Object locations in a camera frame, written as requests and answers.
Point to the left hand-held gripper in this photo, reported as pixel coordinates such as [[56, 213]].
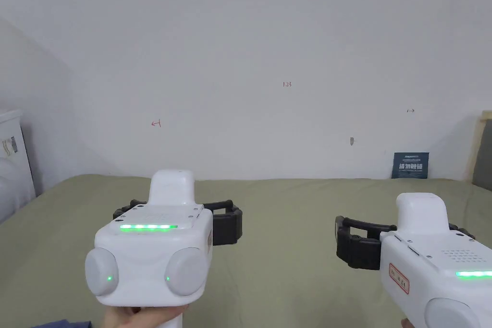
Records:
[[153, 251]]

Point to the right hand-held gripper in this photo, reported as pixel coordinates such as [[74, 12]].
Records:
[[434, 259]]

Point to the person's right hand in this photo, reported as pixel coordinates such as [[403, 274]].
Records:
[[406, 324]]

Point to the person's left hand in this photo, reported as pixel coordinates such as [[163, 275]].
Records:
[[134, 317]]

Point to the dark blue printed card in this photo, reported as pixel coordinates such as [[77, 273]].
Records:
[[410, 166]]

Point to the bed with pale green sheet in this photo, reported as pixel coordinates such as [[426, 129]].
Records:
[[284, 266]]

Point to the white appliance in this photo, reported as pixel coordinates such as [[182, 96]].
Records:
[[15, 159]]

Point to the padded headboard with wooden frame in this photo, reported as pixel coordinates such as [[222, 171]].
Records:
[[483, 159]]

